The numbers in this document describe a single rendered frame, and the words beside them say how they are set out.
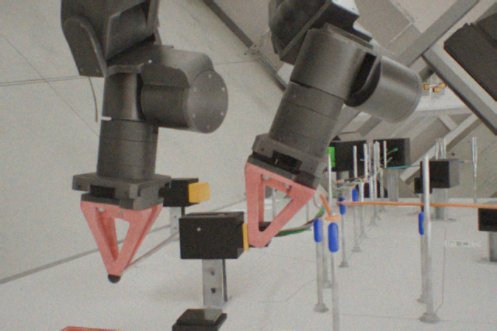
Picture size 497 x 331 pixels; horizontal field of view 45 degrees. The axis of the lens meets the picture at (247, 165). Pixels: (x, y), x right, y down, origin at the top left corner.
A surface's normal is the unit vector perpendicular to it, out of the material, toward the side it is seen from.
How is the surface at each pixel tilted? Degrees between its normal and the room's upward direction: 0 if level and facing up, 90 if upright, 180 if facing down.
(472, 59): 90
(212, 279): 83
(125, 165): 69
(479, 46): 90
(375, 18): 90
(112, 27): 76
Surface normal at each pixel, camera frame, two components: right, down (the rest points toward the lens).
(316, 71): -0.37, 0.00
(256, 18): -0.23, 0.19
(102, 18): -0.55, 0.51
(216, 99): 0.80, 0.14
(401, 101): 0.39, 0.45
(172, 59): -0.14, -0.84
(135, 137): 0.44, 0.12
